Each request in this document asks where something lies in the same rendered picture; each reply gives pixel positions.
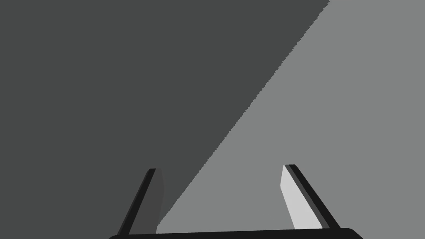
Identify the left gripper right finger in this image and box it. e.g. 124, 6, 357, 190
280, 164, 342, 230

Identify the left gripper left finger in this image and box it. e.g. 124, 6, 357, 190
117, 168, 165, 236

